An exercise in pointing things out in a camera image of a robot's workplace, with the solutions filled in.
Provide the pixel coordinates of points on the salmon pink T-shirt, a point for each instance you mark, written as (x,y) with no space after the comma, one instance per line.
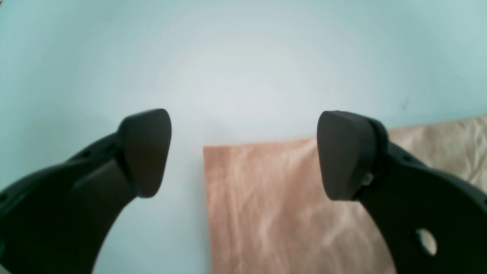
(268,212)

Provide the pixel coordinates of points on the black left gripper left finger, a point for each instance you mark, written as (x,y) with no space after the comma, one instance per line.
(55,220)

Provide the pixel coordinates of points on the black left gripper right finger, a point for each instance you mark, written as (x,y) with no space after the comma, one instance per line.
(431,221)

